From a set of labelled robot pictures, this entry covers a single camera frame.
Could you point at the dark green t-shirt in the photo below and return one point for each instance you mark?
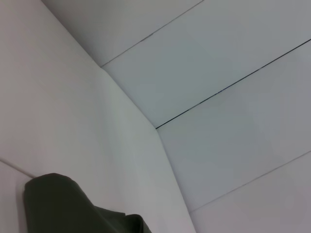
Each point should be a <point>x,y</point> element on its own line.
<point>68,208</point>

